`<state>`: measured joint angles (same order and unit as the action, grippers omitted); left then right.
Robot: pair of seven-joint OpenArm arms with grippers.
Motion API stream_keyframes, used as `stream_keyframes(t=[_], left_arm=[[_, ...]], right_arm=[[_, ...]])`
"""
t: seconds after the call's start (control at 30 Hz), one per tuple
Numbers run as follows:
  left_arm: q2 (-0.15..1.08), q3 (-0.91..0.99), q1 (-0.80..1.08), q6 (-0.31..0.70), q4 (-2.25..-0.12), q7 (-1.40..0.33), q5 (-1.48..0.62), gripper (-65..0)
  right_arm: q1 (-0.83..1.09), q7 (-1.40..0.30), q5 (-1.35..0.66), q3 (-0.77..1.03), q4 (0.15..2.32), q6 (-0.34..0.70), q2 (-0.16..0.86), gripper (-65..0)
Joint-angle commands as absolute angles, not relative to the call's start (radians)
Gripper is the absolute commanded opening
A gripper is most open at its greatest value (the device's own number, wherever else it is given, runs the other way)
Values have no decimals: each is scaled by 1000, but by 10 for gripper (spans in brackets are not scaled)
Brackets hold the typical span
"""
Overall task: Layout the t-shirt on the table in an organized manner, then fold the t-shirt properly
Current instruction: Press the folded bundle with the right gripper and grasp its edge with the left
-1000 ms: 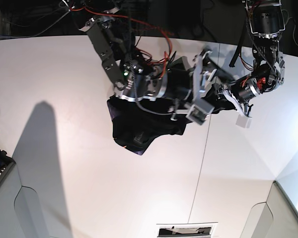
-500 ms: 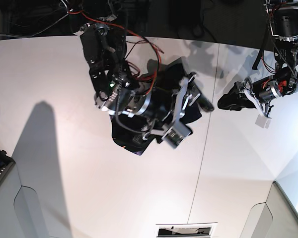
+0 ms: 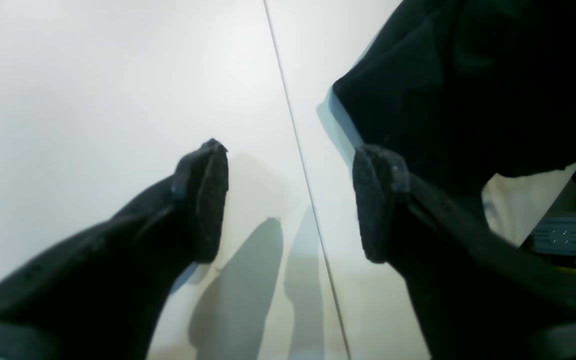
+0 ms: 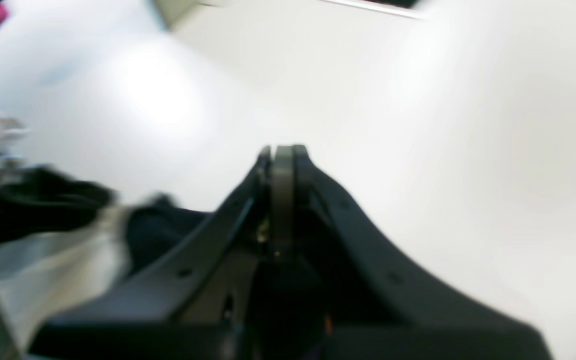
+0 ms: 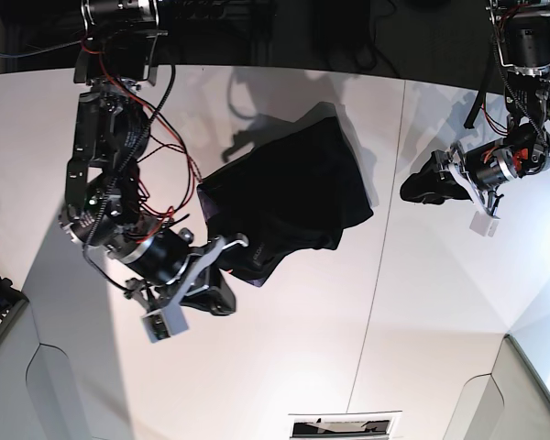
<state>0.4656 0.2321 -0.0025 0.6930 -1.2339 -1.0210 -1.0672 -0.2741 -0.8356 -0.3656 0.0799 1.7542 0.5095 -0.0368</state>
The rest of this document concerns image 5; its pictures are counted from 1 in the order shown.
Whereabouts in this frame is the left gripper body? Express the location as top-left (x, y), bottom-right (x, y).
top-left (433, 141), bottom-right (504, 218)

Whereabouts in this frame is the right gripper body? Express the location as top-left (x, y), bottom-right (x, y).
top-left (121, 228), bottom-right (248, 312)

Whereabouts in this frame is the black t-shirt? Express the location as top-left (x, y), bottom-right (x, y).
top-left (197, 116), bottom-right (373, 286)

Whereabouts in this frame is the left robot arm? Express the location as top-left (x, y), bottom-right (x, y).
top-left (400, 1), bottom-right (550, 219)

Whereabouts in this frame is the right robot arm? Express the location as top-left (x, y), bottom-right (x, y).
top-left (60, 1), bottom-right (248, 316)

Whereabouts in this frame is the printed paper sheet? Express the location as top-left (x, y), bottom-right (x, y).
top-left (289, 411), bottom-right (402, 440)

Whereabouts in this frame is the grey bin at left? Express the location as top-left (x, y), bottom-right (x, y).
top-left (0, 277), bottom-right (92, 439)

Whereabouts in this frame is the grey panel at right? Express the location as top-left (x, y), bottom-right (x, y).
top-left (444, 335), bottom-right (550, 440)

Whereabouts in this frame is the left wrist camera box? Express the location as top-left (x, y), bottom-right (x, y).
top-left (469, 212), bottom-right (500, 237)

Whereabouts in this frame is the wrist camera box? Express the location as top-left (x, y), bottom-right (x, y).
top-left (469, 212), bottom-right (500, 237)
top-left (141, 304), bottom-right (189, 343)

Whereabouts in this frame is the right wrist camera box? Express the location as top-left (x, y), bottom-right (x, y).
top-left (141, 304), bottom-right (189, 343)

